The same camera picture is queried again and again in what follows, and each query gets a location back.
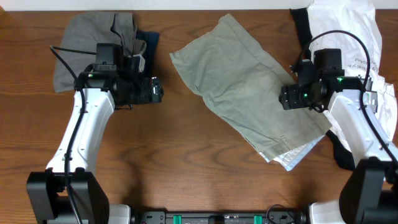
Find khaki green shorts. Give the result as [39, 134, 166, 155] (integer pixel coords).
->
[170, 14, 331, 161]

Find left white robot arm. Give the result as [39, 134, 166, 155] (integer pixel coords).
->
[26, 72, 164, 223]

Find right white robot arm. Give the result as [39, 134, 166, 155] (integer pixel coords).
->
[279, 77, 397, 223]

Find folded navy garment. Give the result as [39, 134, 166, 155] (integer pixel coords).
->
[134, 30, 160, 77]

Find folded grey garment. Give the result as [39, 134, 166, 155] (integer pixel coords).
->
[57, 11, 150, 75]

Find black garment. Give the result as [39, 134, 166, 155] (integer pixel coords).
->
[290, 8, 355, 170]

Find white printed t-shirt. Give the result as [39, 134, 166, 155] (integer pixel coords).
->
[306, 0, 398, 153]

